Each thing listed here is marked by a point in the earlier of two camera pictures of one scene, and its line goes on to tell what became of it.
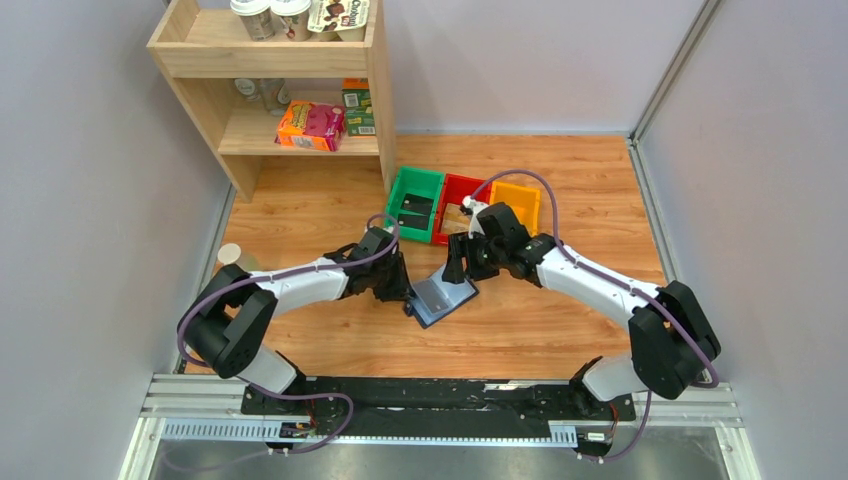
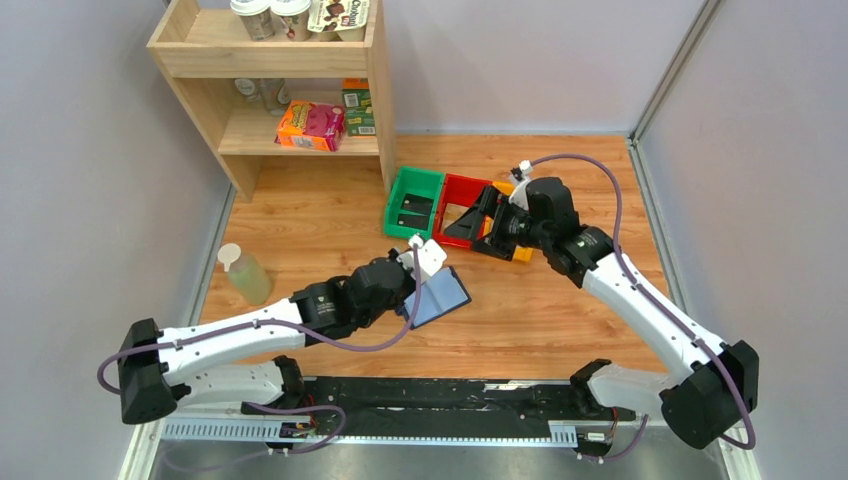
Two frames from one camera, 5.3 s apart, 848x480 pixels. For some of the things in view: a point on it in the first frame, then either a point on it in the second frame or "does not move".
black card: x=413 y=221 does not move
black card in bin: x=417 y=203 does not move
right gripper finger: x=485 y=265 to x=495 y=248
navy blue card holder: x=434 y=297 does not move
